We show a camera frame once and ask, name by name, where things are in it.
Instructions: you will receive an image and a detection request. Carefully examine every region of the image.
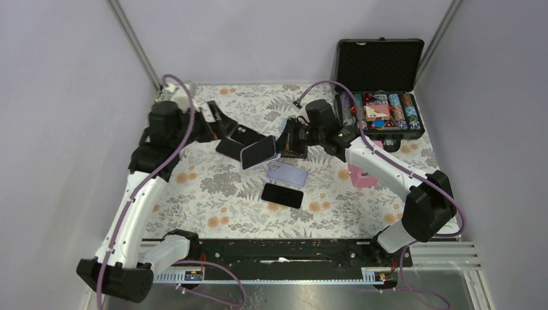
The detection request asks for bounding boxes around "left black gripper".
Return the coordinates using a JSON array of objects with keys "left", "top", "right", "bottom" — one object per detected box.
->
[{"left": 172, "top": 100, "right": 238, "bottom": 150}]

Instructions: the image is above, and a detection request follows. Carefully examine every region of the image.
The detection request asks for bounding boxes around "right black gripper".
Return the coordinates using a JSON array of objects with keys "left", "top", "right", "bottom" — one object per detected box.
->
[{"left": 268, "top": 118, "right": 324, "bottom": 156}]

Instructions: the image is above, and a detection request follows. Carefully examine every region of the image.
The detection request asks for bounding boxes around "black phone case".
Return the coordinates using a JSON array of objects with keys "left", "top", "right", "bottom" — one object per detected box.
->
[{"left": 229, "top": 125, "right": 265, "bottom": 147}]

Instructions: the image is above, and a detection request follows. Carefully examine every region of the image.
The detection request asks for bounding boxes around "phone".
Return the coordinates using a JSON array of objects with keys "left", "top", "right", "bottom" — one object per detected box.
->
[
  {"left": 240, "top": 136, "right": 280, "bottom": 170},
  {"left": 215, "top": 138, "right": 246, "bottom": 162},
  {"left": 260, "top": 183, "right": 304, "bottom": 209}
]

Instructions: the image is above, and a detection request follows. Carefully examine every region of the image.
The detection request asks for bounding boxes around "lilac phone case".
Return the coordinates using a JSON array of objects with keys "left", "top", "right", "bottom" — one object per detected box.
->
[{"left": 266, "top": 161, "right": 309, "bottom": 188}]

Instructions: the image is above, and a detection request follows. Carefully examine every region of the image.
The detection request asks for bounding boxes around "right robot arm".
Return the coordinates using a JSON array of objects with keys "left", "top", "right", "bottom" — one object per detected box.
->
[{"left": 275, "top": 99, "right": 458, "bottom": 266}]

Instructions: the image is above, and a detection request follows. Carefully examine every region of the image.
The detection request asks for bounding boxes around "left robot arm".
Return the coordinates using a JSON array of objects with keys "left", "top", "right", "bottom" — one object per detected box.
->
[{"left": 76, "top": 101, "right": 238, "bottom": 303}]

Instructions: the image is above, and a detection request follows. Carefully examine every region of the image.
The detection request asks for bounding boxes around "black poker chip case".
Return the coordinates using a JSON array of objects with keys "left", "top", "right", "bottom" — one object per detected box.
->
[{"left": 333, "top": 37, "right": 425, "bottom": 152}]

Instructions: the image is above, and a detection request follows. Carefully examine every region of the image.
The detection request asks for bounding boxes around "floral tablecloth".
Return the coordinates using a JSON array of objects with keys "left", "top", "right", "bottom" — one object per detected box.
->
[{"left": 145, "top": 84, "right": 404, "bottom": 239}]

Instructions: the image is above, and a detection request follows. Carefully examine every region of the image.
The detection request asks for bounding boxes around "pink box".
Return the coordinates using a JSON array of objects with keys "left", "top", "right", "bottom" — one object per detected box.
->
[{"left": 344, "top": 138, "right": 382, "bottom": 188}]

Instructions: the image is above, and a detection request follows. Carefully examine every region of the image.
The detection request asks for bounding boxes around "playing cards deck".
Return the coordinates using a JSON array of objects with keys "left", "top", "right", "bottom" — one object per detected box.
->
[{"left": 364, "top": 101, "right": 391, "bottom": 121}]

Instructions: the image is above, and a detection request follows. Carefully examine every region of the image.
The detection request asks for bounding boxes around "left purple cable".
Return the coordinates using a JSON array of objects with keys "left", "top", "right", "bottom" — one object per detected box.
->
[{"left": 96, "top": 74, "right": 249, "bottom": 310}]

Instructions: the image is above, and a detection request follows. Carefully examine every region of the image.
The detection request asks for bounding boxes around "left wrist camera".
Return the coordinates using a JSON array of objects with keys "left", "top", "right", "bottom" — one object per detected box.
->
[{"left": 155, "top": 82, "right": 197, "bottom": 111}]

